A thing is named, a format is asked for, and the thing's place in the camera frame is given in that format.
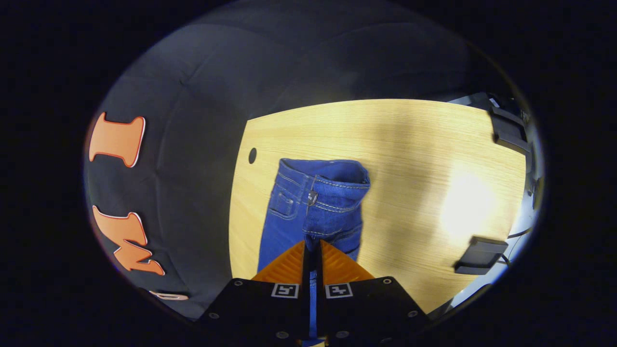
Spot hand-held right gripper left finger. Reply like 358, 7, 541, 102
195, 240, 311, 340

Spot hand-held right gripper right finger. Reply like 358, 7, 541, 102
317, 240, 429, 341

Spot blue denim jeans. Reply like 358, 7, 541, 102
257, 158, 371, 340

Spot black backdrop cloth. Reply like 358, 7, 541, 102
84, 0, 507, 321

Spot black blocky device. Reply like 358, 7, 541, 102
488, 99, 532, 155

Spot thin black cable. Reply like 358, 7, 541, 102
500, 226, 534, 268

